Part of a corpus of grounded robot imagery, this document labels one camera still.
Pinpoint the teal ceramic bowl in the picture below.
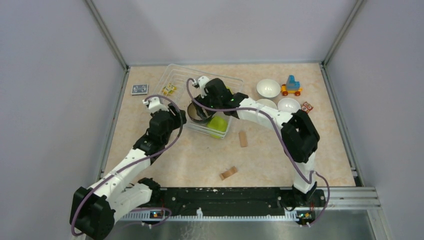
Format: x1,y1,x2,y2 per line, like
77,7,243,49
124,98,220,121
187,102,213,125

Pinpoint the square lime green bowl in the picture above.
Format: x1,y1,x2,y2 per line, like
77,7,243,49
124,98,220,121
206,116,228,139

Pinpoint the white wire dish rack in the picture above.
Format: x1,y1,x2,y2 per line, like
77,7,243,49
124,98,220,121
155,64,244,139

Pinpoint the beige ceramic bowl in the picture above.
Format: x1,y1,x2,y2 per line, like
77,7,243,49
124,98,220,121
256,98,278,109

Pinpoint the white bowl with blue rim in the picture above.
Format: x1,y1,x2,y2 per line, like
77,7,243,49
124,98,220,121
256,78,281,99

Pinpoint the white ceramic bowl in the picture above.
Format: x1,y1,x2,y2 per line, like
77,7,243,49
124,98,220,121
277,97,301,113

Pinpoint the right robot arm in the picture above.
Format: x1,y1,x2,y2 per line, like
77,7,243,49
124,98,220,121
187,76,320,206

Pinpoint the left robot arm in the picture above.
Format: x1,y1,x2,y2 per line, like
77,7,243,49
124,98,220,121
70,95,187,240

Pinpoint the yellow owl toy block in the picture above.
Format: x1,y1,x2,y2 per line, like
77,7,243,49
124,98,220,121
161,83,178,96

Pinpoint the playing card deck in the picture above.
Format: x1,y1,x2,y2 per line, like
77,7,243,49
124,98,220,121
131,84,149,96

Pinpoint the light wooden block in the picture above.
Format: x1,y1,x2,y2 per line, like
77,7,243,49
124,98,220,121
238,130,248,148

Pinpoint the wooden arch block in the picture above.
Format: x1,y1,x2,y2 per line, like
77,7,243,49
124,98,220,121
219,166,238,181

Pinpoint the blue toy block vehicle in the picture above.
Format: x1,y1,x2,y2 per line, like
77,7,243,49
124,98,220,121
280,75,303,97

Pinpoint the red owl toy block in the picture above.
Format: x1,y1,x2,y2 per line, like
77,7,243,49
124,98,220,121
300,101,314,114

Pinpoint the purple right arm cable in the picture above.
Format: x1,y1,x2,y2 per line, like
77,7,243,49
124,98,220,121
185,78,331,228

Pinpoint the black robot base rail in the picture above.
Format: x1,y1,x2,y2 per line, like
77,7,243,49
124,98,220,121
140,187,326,217

